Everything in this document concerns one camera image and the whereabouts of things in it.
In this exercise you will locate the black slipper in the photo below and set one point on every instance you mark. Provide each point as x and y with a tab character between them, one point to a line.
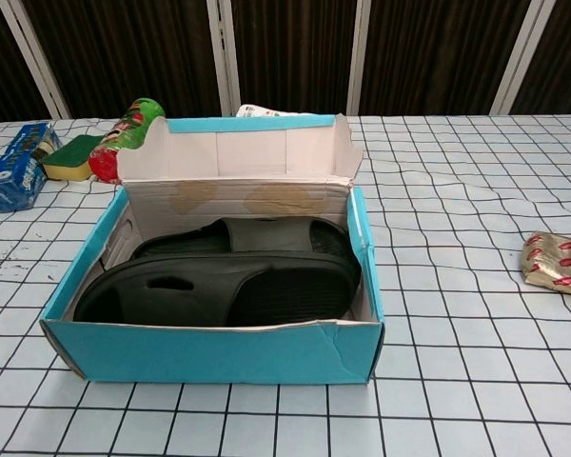
219	295
266	235

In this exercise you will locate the light blue shoe box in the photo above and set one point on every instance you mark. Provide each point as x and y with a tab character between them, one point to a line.
195	352

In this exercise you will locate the blue cardboard wrap box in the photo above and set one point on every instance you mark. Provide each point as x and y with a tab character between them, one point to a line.
9	176

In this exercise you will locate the green chips can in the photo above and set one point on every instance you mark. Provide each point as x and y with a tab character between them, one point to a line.
138	114

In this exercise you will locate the white black checkered tablecloth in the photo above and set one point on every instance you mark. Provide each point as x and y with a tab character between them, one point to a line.
457	357

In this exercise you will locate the green yellow sponge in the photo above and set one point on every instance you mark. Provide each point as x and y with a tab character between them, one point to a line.
73	152

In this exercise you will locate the gold red snack packet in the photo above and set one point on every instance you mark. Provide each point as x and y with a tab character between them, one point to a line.
557	262

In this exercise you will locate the white metal screen post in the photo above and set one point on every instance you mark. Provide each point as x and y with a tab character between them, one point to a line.
223	57
43	71
361	57
516	62

